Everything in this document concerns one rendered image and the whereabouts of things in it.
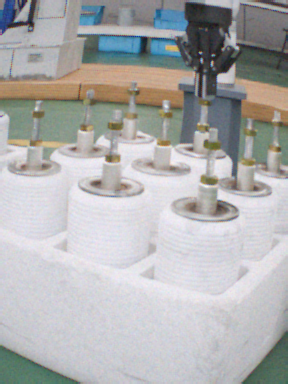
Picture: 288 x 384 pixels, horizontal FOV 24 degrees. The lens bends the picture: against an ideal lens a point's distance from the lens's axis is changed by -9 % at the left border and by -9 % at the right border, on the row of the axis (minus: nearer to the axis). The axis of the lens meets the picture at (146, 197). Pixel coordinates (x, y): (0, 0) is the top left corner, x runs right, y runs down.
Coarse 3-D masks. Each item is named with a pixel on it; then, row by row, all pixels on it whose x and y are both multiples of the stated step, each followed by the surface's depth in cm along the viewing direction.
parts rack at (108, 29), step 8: (8, 0) 544; (24, 0) 599; (8, 8) 546; (8, 16) 549; (0, 24) 552; (104, 24) 588; (0, 32) 554; (80, 32) 547; (88, 32) 547; (96, 32) 546; (104, 32) 545; (112, 32) 545; (120, 32) 544; (128, 32) 543; (136, 32) 543; (144, 32) 542; (152, 32) 541; (160, 32) 540; (168, 32) 541; (176, 32) 539; (184, 32) 538
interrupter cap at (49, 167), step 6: (12, 162) 88; (18, 162) 88; (24, 162) 89; (42, 162) 89; (48, 162) 89; (54, 162) 89; (12, 168) 85; (18, 168) 86; (24, 168) 87; (42, 168) 87; (48, 168) 87; (54, 168) 87; (60, 168) 87; (18, 174) 84; (24, 174) 83; (30, 174) 83; (36, 174) 83; (42, 174) 84; (48, 174) 84; (54, 174) 85
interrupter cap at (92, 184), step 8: (88, 176) 84; (96, 176) 84; (80, 184) 80; (88, 184) 81; (96, 184) 82; (128, 184) 83; (136, 184) 83; (88, 192) 79; (96, 192) 78; (104, 192) 78; (112, 192) 79; (120, 192) 79; (128, 192) 79; (136, 192) 79
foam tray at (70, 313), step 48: (0, 240) 82; (48, 240) 83; (0, 288) 85; (48, 288) 80; (96, 288) 76; (144, 288) 73; (240, 288) 74; (0, 336) 88; (48, 336) 82; (96, 336) 78; (144, 336) 75; (192, 336) 71; (240, 336) 75
